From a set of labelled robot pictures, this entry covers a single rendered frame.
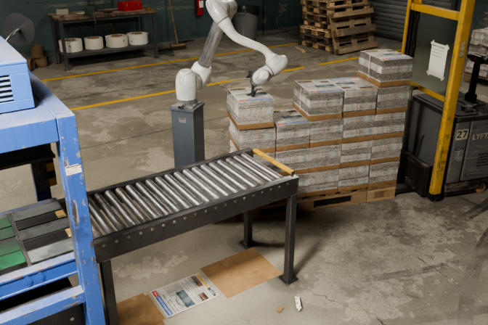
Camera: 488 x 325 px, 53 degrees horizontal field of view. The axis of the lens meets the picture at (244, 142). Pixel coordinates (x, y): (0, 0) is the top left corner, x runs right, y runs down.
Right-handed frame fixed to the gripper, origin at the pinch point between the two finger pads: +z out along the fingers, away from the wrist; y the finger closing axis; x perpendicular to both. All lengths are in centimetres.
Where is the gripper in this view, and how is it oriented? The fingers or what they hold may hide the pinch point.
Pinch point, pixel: (248, 85)
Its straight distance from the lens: 378.2
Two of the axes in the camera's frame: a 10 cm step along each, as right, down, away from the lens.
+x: 9.6, -1.1, 2.5
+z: -2.5, 0.8, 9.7
